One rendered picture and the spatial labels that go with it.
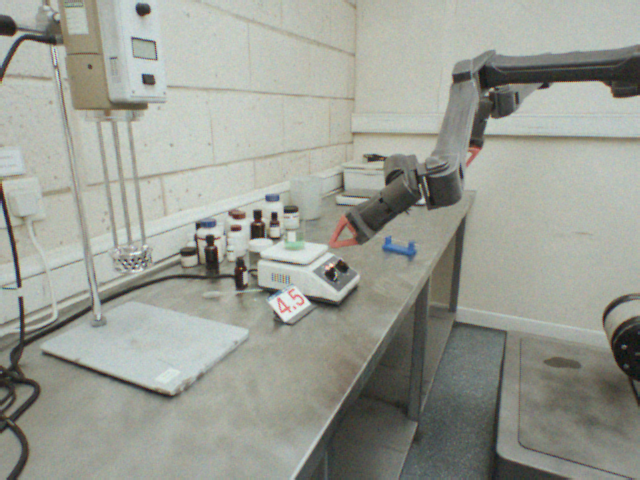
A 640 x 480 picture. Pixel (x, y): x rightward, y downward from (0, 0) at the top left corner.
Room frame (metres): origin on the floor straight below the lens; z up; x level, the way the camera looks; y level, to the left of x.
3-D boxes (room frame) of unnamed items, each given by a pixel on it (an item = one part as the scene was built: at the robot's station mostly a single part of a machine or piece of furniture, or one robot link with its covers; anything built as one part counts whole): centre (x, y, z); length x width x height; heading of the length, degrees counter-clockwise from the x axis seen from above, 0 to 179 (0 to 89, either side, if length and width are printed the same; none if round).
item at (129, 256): (0.67, 0.31, 1.02); 0.07 x 0.07 x 0.25
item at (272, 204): (1.36, 0.16, 0.81); 0.07 x 0.07 x 0.13
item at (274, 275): (0.91, 0.04, 0.79); 0.22 x 0.13 x 0.08; 65
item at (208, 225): (1.09, 0.30, 0.81); 0.06 x 0.06 x 0.11
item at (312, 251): (0.92, 0.06, 0.83); 0.12 x 0.12 x 0.01; 65
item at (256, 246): (1.00, 0.15, 0.79); 0.06 x 0.06 x 0.08
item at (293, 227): (0.93, 0.06, 0.87); 0.06 x 0.05 x 0.08; 17
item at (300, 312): (0.78, 0.06, 0.77); 0.09 x 0.06 x 0.04; 149
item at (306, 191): (1.60, 0.05, 0.82); 0.18 x 0.13 x 0.15; 170
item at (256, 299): (0.82, 0.14, 0.76); 0.06 x 0.06 x 0.02
